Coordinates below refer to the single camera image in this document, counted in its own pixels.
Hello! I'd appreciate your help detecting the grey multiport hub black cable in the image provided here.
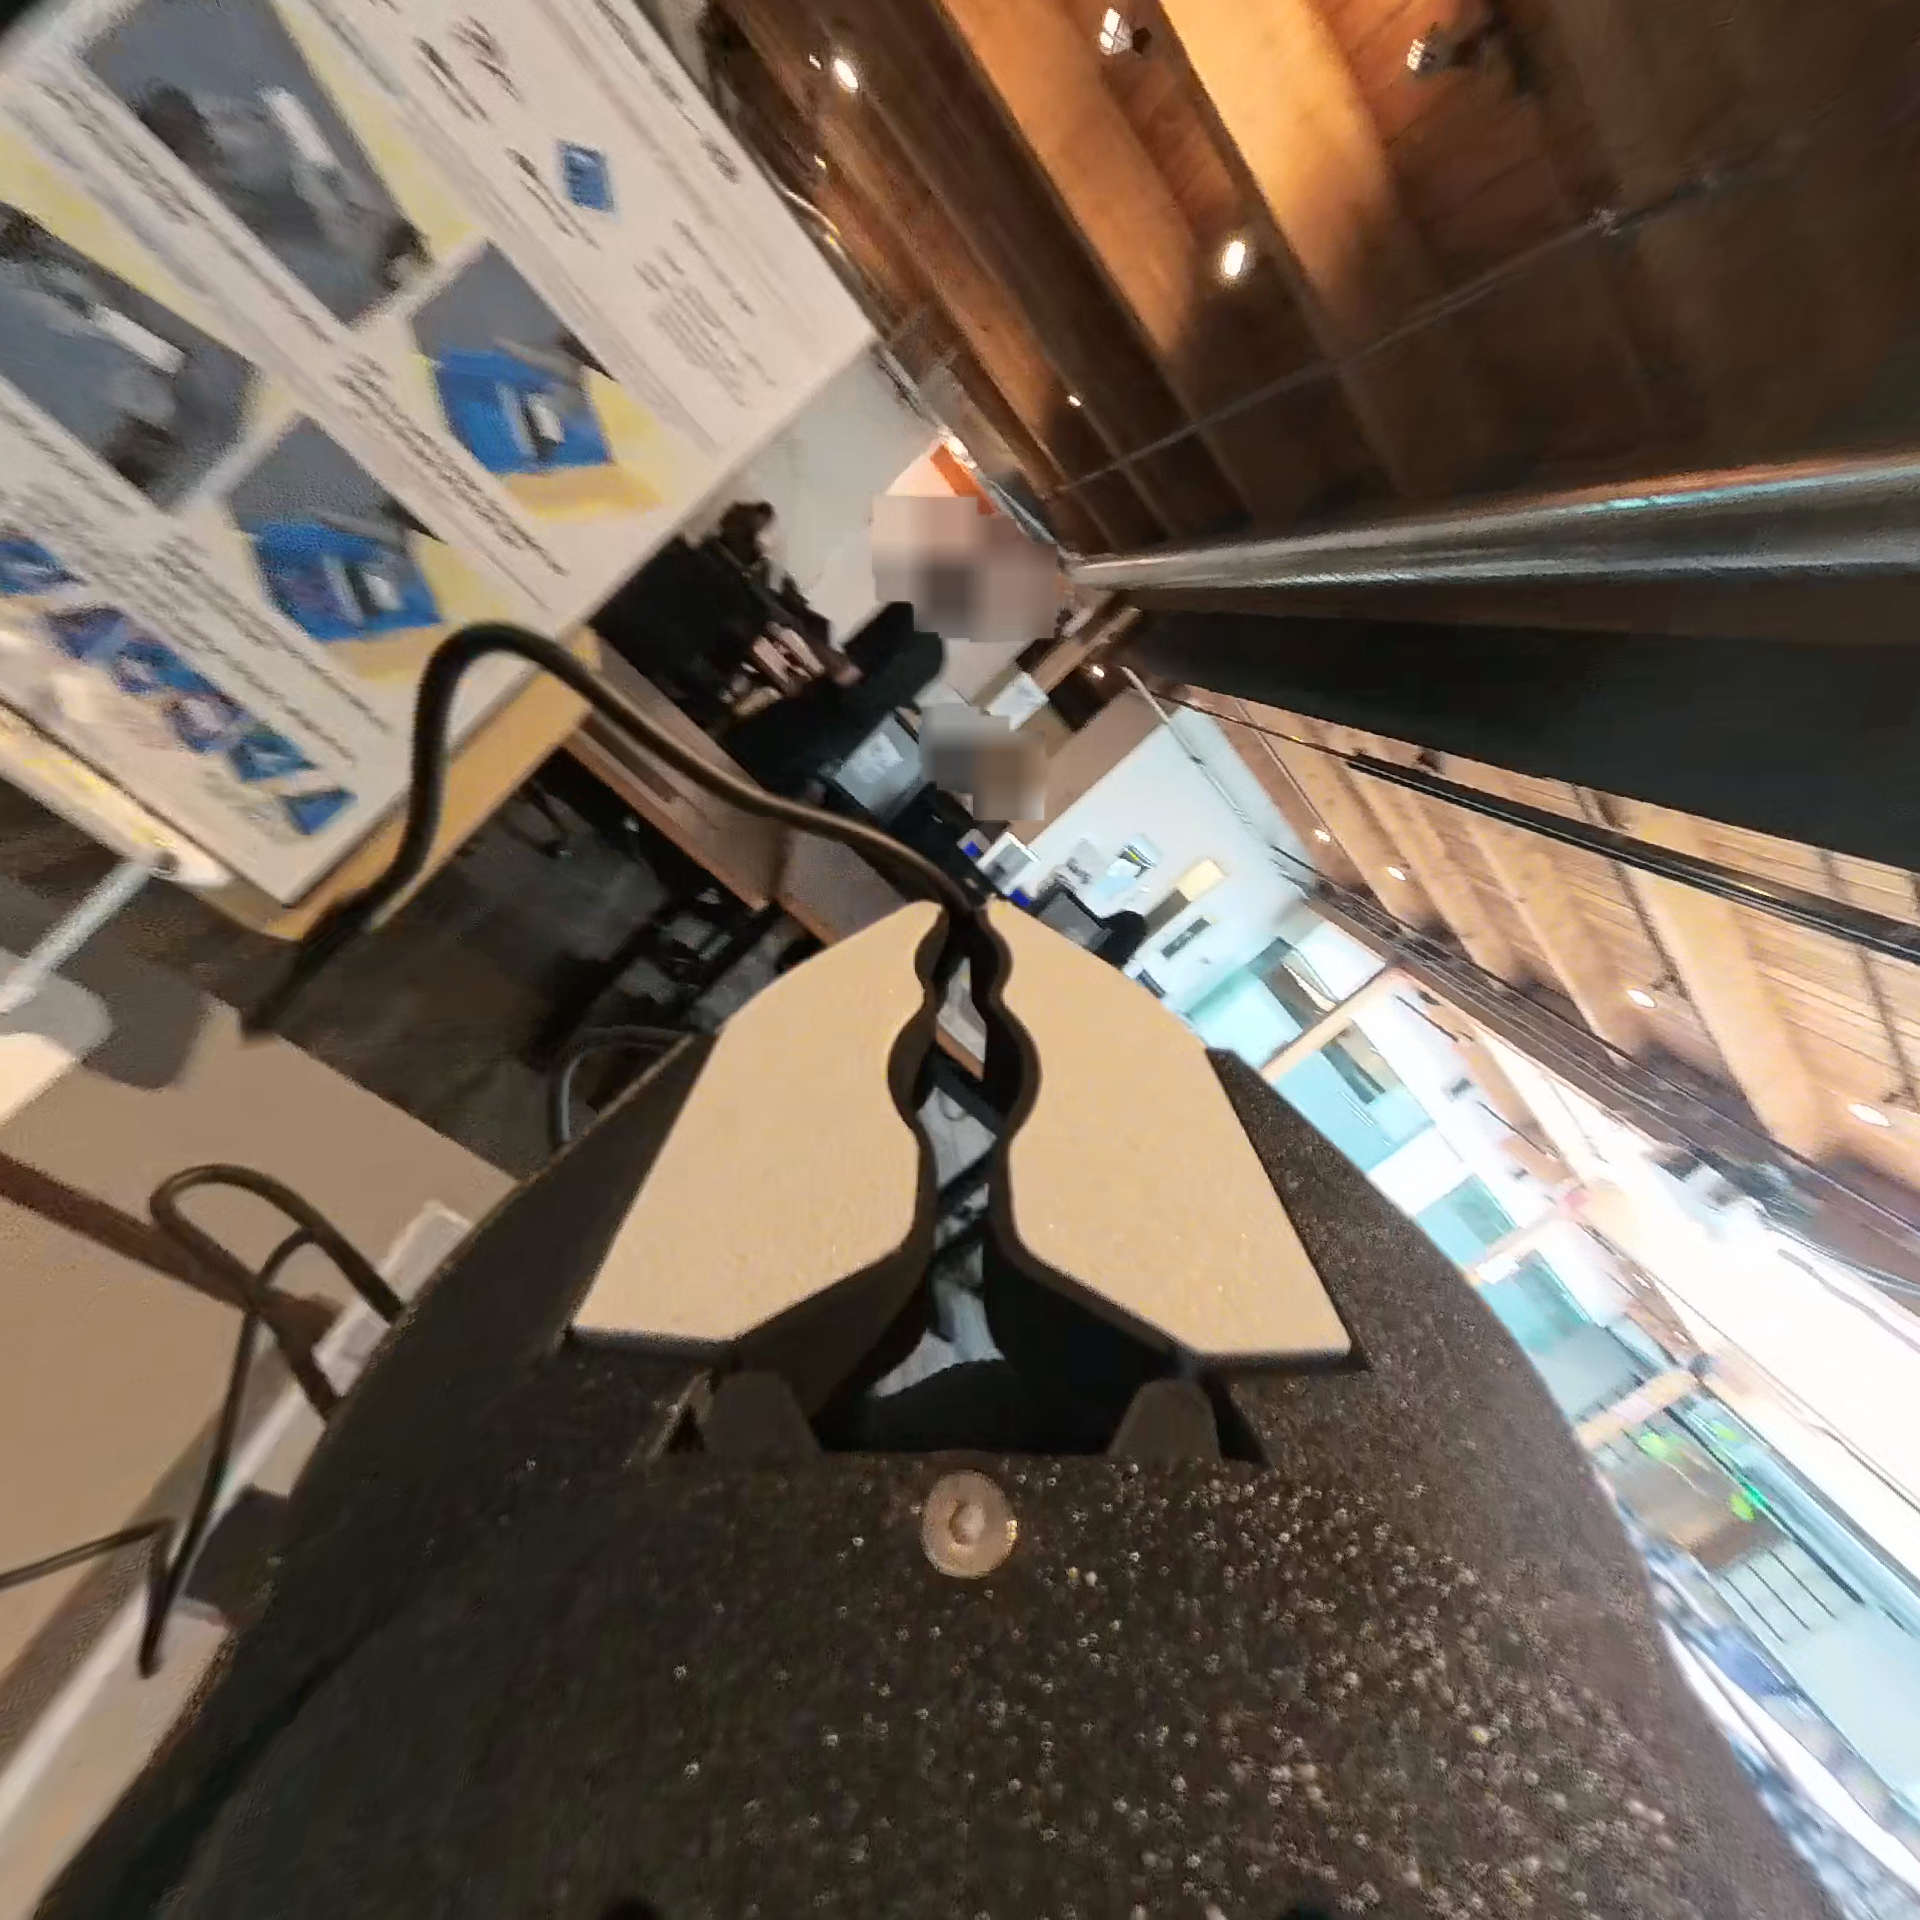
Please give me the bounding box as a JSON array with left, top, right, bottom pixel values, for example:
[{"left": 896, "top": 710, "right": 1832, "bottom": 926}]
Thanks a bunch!
[{"left": 238, "top": 622, "right": 1006, "bottom": 1055}]

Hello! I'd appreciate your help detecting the silver ventilation duct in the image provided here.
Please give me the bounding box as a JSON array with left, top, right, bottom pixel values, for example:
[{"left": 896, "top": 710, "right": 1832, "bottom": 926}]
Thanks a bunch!
[{"left": 1065, "top": 450, "right": 1920, "bottom": 600}]

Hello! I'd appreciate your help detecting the printed instruction sheet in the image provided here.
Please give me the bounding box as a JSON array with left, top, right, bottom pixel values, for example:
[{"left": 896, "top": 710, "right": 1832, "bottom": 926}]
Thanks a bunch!
[{"left": 0, "top": 0, "right": 881, "bottom": 902}]

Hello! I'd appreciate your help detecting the black hanging ceiling panel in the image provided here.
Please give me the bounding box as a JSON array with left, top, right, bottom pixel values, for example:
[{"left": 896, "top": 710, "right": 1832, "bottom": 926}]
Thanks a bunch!
[{"left": 1131, "top": 600, "right": 1920, "bottom": 839}]

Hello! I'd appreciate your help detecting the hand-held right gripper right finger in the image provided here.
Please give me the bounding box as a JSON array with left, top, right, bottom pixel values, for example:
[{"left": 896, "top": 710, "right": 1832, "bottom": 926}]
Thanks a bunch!
[{"left": 977, "top": 899, "right": 1356, "bottom": 1420}]

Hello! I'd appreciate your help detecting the wooden top office desk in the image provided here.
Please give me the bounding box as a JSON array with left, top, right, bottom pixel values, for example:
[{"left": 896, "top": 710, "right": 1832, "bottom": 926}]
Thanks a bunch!
[{"left": 560, "top": 678, "right": 998, "bottom": 1072}]

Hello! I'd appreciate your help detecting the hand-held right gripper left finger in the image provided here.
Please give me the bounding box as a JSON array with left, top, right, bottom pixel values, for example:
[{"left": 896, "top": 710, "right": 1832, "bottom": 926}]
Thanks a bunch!
[{"left": 572, "top": 899, "right": 951, "bottom": 1416}]

